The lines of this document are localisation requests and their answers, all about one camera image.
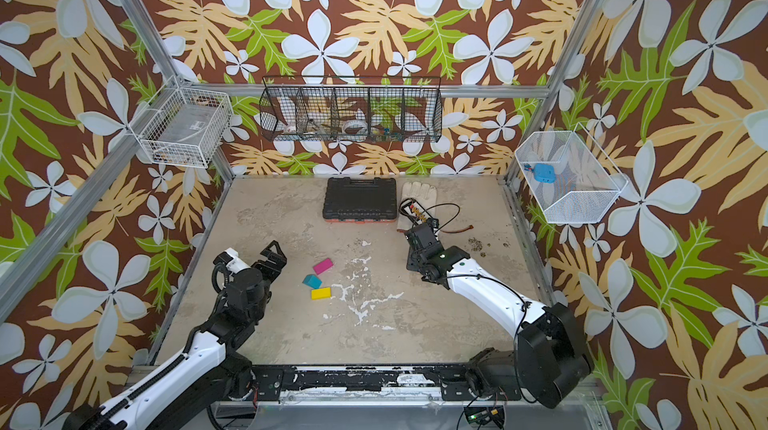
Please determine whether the teal wood block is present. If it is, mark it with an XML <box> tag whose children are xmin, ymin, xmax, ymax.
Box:
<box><xmin>302</xmin><ymin>274</ymin><xmax>323</xmax><ymax>289</ymax></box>

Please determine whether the magenta wood block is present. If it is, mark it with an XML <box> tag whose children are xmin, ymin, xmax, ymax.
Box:
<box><xmin>313</xmin><ymin>258</ymin><xmax>334</xmax><ymax>275</ymax></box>

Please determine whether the yellow rectangular wood block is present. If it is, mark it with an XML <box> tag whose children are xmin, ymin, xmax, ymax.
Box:
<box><xmin>311</xmin><ymin>287</ymin><xmax>332</xmax><ymax>300</ymax></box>

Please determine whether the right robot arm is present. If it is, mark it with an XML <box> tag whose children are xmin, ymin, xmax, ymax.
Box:
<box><xmin>405</xmin><ymin>220</ymin><xmax>594</xmax><ymax>409</ymax></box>

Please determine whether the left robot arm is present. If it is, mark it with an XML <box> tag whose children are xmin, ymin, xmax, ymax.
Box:
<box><xmin>63</xmin><ymin>240</ymin><xmax>287</xmax><ymax>429</ymax></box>

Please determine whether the white work glove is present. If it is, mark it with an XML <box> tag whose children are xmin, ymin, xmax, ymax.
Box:
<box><xmin>398</xmin><ymin>181</ymin><xmax>437</xmax><ymax>214</ymax></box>

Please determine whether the black plastic tool case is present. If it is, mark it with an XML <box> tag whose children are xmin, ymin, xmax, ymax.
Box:
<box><xmin>322</xmin><ymin>177</ymin><xmax>398</xmax><ymax>222</ymax></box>

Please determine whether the blue plastic object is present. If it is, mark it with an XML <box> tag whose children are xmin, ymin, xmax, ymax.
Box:
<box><xmin>523</xmin><ymin>163</ymin><xmax>557</xmax><ymax>184</ymax></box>

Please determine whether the white tape roll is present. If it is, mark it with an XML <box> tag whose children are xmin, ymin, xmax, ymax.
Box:
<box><xmin>342</xmin><ymin>119</ymin><xmax>368</xmax><ymax>135</ymax></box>

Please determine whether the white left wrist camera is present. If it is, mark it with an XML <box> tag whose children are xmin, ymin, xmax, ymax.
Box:
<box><xmin>213</xmin><ymin>248</ymin><xmax>249</xmax><ymax>274</ymax></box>

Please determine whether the aluminium frame post right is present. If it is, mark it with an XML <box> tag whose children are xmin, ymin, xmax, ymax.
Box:
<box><xmin>503</xmin><ymin>0</ymin><xmax>631</xmax><ymax>185</ymax></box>

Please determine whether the aluminium frame post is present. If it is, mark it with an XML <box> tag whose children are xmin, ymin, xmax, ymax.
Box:
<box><xmin>120</xmin><ymin>0</ymin><xmax>234</xmax><ymax>182</ymax></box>
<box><xmin>503</xmin><ymin>0</ymin><xmax>631</xmax><ymax>185</ymax></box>

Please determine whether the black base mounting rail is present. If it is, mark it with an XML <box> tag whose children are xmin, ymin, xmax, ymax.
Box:
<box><xmin>252</xmin><ymin>363</ymin><xmax>521</xmax><ymax>403</ymax></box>

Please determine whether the black wire basket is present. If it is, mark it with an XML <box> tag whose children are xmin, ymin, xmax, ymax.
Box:
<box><xmin>256</xmin><ymin>76</ymin><xmax>444</xmax><ymax>143</ymax></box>

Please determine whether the white wire basket left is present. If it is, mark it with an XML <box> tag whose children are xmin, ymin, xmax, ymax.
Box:
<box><xmin>132</xmin><ymin>84</ymin><xmax>233</xmax><ymax>168</ymax></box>

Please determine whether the white wire basket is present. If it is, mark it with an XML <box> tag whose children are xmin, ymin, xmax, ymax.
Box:
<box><xmin>515</xmin><ymin>125</ymin><xmax>629</xmax><ymax>226</ymax></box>
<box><xmin>132</xmin><ymin>84</ymin><xmax>233</xmax><ymax>168</ymax></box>

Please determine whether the white wire basket right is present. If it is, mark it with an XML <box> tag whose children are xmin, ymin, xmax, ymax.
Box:
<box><xmin>515</xmin><ymin>125</ymin><xmax>629</xmax><ymax>226</ymax></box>

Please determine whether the aluminium frame post left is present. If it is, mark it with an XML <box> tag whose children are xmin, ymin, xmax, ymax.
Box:
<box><xmin>120</xmin><ymin>0</ymin><xmax>234</xmax><ymax>182</ymax></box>

